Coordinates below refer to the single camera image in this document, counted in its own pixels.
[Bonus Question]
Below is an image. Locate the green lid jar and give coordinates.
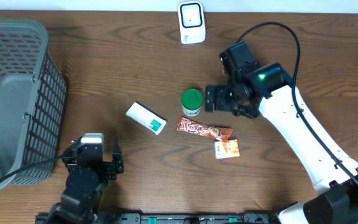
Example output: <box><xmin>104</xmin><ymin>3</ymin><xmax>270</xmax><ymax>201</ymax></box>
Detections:
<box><xmin>181</xmin><ymin>88</ymin><xmax>203</xmax><ymax>116</ymax></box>

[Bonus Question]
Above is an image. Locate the orange chocolate bar wrapper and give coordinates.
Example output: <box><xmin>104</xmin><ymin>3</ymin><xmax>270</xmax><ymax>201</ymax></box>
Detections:
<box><xmin>177</xmin><ymin>116</ymin><xmax>232</xmax><ymax>141</ymax></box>

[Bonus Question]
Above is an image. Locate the small orange packet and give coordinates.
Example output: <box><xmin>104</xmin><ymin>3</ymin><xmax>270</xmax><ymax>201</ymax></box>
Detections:
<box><xmin>214</xmin><ymin>139</ymin><xmax>240</xmax><ymax>159</ymax></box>

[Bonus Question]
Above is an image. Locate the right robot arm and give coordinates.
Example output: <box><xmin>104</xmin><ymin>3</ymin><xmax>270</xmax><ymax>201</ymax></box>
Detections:
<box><xmin>205</xmin><ymin>42</ymin><xmax>358</xmax><ymax>223</ymax></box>

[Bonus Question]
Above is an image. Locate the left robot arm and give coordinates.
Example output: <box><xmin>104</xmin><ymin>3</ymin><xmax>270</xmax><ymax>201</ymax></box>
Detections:
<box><xmin>35</xmin><ymin>139</ymin><xmax>124</xmax><ymax>224</ymax></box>

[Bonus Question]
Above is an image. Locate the white barcode scanner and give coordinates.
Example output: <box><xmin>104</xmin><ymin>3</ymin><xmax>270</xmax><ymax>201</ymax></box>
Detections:
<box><xmin>178</xmin><ymin>1</ymin><xmax>206</xmax><ymax>45</ymax></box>

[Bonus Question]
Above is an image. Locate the white green box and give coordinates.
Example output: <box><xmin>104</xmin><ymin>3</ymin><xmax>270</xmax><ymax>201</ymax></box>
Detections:
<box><xmin>126</xmin><ymin>101</ymin><xmax>167</xmax><ymax>136</ymax></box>

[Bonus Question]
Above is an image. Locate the grey plastic basket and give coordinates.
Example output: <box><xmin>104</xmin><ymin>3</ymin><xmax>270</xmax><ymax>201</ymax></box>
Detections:
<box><xmin>0</xmin><ymin>19</ymin><xmax>67</xmax><ymax>189</ymax></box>

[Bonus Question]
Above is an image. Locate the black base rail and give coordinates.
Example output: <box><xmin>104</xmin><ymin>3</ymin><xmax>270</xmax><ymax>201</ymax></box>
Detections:
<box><xmin>35</xmin><ymin>212</ymin><xmax>282</xmax><ymax>224</ymax></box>

